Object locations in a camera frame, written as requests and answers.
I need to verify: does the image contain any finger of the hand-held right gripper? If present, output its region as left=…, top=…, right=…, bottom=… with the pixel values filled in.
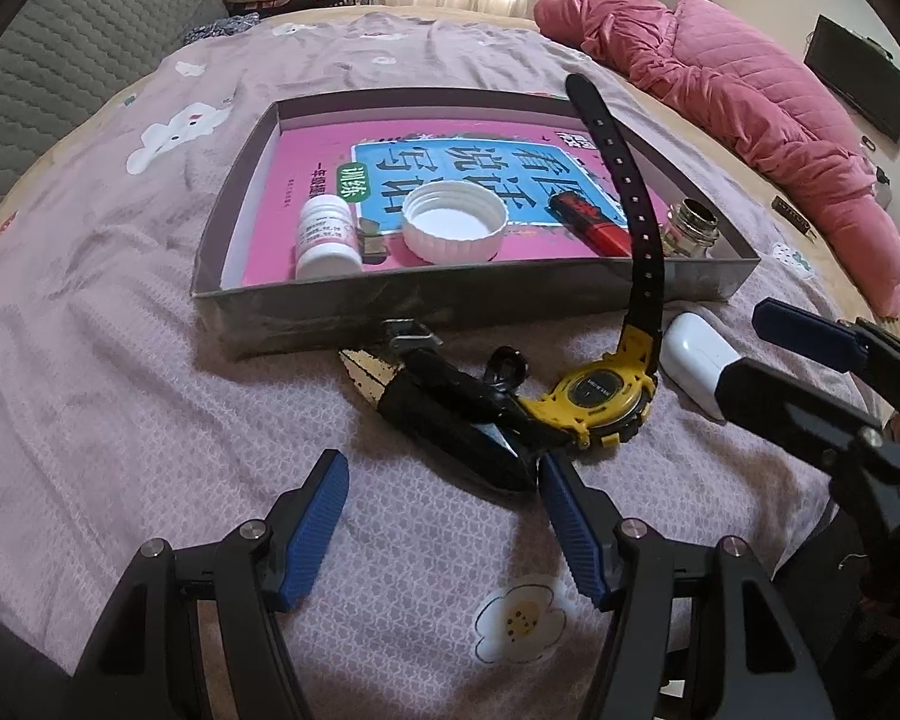
left=752, top=298, right=900, bottom=391
left=715, top=358, right=890, bottom=481

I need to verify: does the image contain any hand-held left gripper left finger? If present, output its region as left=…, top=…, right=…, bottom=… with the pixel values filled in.
left=71, top=448, right=351, bottom=720

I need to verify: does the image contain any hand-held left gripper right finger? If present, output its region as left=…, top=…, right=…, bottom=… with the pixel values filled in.
left=538, top=454, right=833, bottom=720

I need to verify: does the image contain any white earbuds case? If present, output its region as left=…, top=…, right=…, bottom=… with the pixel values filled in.
left=660, top=313, right=742, bottom=421

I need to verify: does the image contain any yellow and black wristwatch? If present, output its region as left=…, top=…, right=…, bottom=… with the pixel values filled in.
left=521, top=73, right=665, bottom=458

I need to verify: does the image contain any black pointed case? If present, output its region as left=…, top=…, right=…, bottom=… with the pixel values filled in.
left=339, top=319, right=541, bottom=496

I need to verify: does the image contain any shallow grey cardboard box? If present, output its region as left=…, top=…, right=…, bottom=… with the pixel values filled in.
left=190, top=88, right=762, bottom=361

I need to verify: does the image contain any red and black lighter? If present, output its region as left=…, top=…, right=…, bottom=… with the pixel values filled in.
left=547, top=193, right=635, bottom=256

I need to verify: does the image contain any white pill bottle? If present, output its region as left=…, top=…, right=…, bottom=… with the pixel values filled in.
left=294, top=195, right=363, bottom=280

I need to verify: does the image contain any small metal clip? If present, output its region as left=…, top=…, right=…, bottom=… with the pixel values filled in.
left=358, top=217, right=389, bottom=265

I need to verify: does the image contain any white ribbed jar lid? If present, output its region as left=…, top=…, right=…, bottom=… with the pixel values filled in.
left=401, top=184, right=509, bottom=265

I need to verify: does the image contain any small black rectangular object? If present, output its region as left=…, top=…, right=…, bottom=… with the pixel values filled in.
left=771, top=195, right=820, bottom=239

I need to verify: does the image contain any small metal bottle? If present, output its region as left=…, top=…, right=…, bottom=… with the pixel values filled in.
left=658, top=199, right=721, bottom=257

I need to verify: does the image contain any lilac printed bedsheet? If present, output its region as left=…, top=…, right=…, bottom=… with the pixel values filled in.
left=0, top=11, right=900, bottom=720

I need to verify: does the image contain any black flat television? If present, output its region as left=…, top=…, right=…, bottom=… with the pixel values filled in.
left=804, top=13, right=900, bottom=145

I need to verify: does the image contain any pink quilted duvet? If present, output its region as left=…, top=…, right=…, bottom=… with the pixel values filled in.
left=532, top=0, right=900, bottom=316

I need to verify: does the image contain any pink and blue book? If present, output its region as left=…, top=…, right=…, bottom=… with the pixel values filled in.
left=221, top=120, right=635, bottom=290

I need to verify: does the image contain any blue floral cloth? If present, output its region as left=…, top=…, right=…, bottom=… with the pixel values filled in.
left=184, top=11, right=260, bottom=46

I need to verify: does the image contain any grey quilted headboard cover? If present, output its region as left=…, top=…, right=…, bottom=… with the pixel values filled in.
left=0, top=0, right=230, bottom=241

